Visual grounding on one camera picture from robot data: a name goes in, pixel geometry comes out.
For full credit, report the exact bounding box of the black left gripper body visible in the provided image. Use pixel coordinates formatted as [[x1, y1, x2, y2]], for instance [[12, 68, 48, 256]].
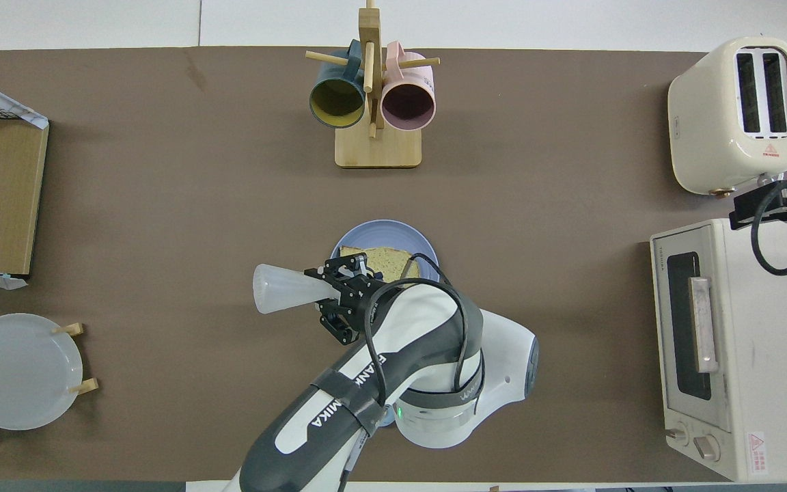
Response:
[[339, 273, 381, 322]]

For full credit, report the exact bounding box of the toasted bread slice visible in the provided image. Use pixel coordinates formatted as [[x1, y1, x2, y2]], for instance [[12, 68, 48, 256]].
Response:
[[339, 246, 422, 282]]

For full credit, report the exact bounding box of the white bottle with navy cap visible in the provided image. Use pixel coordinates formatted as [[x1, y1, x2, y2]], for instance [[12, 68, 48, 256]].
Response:
[[253, 263, 343, 315]]

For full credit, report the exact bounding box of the blue round plate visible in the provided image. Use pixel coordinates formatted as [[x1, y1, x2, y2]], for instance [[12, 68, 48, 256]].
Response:
[[330, 219, 440, 281]]

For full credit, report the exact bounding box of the wooden plate rack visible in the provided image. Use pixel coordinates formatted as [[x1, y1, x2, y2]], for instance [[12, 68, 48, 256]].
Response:
[[0, 323, 100, 431]]

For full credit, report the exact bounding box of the pale grey plate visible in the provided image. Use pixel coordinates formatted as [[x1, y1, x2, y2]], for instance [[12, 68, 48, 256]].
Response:
[[0, 313, 84, 431]]

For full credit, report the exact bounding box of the cream two-slot toaster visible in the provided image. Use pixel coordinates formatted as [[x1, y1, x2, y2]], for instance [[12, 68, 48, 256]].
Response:
[[667, 37, 787, 196]]

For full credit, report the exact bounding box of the wooden mug rack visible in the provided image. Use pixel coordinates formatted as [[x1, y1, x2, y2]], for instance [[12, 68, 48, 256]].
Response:
[[305, 0, 441, 169]]

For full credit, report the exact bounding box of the white toaster oven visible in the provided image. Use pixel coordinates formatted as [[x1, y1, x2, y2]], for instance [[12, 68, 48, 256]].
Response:
[[650, 219, 787, 482]]

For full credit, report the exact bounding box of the teal mug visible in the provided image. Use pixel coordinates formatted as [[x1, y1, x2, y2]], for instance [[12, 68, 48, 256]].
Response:
[[309, 39, 367, 130]]

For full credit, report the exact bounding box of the pink ribbed mug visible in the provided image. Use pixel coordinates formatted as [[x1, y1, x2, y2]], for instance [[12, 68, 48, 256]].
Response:
[[380, 41, 437, 133]]

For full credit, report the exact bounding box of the brown table mat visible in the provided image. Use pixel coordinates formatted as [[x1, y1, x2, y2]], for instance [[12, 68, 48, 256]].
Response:
[[0, 46, 787, 482]]

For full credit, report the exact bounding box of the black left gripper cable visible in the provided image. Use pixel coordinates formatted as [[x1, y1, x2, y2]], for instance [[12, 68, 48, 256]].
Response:
[[364, 253, 486, 411]]

